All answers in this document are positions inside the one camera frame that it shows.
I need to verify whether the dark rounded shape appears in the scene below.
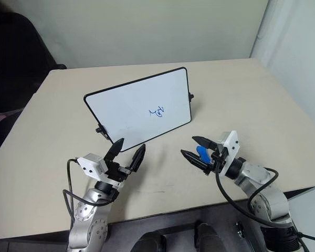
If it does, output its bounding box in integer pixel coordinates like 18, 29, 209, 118
131, 230, 167, 252
194, 219, 227, 252

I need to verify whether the black chair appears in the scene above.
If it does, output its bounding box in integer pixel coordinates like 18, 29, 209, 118
0, 0, 68, 144

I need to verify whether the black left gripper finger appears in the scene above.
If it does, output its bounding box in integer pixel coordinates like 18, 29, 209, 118
128, 143, 147, 173
103, 138, 125, 162

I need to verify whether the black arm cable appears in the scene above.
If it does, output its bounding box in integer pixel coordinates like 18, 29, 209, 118
215, 157, 315, 241
62, 157, 114, 224

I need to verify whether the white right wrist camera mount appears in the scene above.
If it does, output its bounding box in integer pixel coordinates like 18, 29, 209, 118
216, 130, 241, 177

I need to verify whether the small black floor object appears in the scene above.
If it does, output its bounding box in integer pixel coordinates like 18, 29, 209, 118
235, 221, 245, 238

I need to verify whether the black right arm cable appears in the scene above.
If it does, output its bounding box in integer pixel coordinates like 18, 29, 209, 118
215, 157, 315, 241

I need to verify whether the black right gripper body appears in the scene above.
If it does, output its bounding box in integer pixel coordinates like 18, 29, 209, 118
209, 143, 228, 174

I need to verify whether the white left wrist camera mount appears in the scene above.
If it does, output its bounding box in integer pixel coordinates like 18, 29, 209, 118
77, 153, 124, 189

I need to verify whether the blue marker cap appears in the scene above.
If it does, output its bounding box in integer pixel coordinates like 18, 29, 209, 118
196, 145, 211, 162

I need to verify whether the black-framed whiteboard with stand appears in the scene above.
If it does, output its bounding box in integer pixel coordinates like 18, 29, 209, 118
83, 67, 195, 153

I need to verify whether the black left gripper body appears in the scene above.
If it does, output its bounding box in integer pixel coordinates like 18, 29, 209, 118
104, 157, 132, 183

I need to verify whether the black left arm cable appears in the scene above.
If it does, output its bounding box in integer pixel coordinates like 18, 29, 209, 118
62, 157, 114, 224

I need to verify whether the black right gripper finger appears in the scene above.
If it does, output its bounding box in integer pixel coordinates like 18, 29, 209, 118
180, 149, 214, 176
192, 135, 222, 152

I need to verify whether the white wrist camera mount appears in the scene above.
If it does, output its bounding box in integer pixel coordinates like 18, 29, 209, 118
216, 130, 241, 177
77, 153, 124, 189

